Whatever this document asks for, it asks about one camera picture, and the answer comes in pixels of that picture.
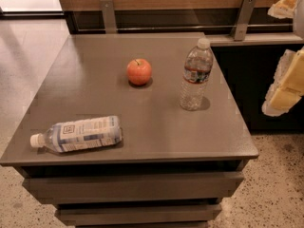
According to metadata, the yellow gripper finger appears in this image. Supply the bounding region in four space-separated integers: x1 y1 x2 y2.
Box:
261 47 304 117
268 0 297 19

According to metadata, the blue labelled plastic bottle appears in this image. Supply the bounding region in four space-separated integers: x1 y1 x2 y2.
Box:
30 116 123 153

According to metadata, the clear plastic water bottle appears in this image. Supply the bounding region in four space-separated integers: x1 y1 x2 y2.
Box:
180 38 214 111

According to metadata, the red apple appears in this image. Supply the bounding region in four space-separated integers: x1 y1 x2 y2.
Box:
126 59 152 86

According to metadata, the grey drawer cabinet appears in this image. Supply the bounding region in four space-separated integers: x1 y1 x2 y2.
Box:
1 33 258 228

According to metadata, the right metal bracket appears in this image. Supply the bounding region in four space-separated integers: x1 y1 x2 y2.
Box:
231 0 257 41

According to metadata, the metal bracket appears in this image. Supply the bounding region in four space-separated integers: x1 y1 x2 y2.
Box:
231 0 257 41
100 0 117 34

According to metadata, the left metal bracket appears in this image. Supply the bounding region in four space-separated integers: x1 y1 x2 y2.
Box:
100 0 117 34

